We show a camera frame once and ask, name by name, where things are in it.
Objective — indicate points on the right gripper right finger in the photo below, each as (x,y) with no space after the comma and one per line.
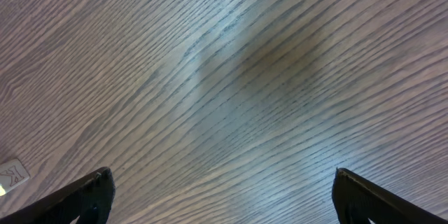
(358,200)

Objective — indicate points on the yellow block right row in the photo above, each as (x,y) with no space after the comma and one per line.
(12,175)

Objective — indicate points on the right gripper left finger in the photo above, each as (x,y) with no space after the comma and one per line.
(87,200)

